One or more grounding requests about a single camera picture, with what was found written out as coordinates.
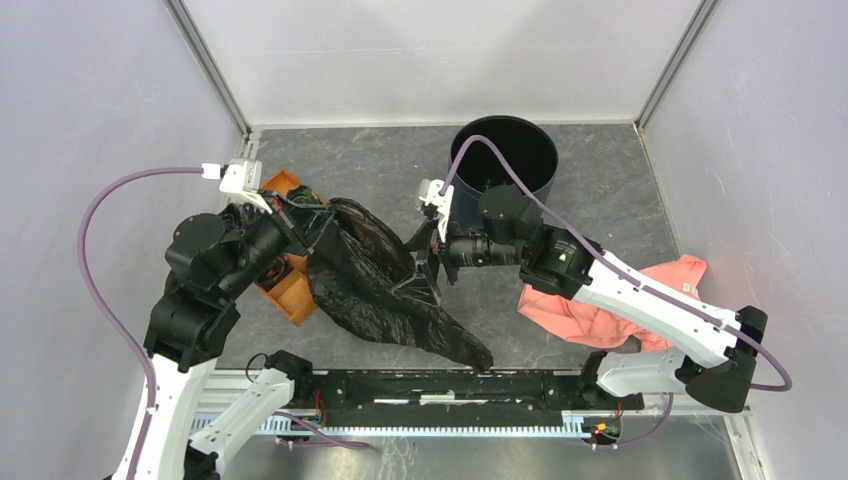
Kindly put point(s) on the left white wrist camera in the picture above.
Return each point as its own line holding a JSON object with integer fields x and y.
{"x": 241, "y": 181}

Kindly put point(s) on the white toothed cable duct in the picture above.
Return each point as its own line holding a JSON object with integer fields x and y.
{"x": 567, "y": 426}

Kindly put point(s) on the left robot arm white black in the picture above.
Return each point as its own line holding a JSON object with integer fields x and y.
{"x": 213, "y": 259}

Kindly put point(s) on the black bag roll lower tray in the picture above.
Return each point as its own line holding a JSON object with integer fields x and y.
{"x": 279, "y": 269}

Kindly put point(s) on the orange compartment tray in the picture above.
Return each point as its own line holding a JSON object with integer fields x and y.
{"x": 292, "y": 296}

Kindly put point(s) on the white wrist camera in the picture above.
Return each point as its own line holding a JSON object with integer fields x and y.
{"x": 241, "y": 181}
{"x": 435, "y": 201}

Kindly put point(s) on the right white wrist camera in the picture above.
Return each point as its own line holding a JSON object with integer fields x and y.
{"x": 435, "y": 201}

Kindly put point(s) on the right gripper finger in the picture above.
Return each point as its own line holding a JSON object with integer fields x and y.
{"x": 425, "y": 238}
{"x": 420, "y": 286}

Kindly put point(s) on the pink cloth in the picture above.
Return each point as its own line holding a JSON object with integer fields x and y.
{"x": 588, "y": 325}

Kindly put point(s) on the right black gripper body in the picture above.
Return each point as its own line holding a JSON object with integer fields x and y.
{"x": 462, "y": 247}

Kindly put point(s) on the black trash bag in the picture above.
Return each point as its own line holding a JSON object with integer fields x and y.
{"x": 357, "y": 270}

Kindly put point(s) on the left aluminium corner post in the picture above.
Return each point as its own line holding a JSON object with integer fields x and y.
{"x": 207, "y": 63}

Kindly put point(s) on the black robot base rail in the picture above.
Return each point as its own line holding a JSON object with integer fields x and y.
{"x": 453, "y": 397}

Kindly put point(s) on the black bag roll upper tray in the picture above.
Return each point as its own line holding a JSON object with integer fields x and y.
{"x": 303, "y": 195}

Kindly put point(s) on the right aluminium corner post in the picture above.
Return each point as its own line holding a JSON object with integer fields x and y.
{"x": 692, "y": 32}

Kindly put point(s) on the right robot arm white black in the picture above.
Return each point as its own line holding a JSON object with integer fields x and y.
{"x": 712, "y": 358}

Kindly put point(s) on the aluminium corner post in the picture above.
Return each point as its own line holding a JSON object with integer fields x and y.
{"x": 207, "y": 63}
{"x": 692, "y": 32}

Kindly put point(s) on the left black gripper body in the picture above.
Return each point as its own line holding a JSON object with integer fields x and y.
{"x": 290, "y": 227}

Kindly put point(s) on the black bag roll tray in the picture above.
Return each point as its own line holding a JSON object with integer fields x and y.
{"x": 279, "y": 269}
{"x": 303, "y": 195}

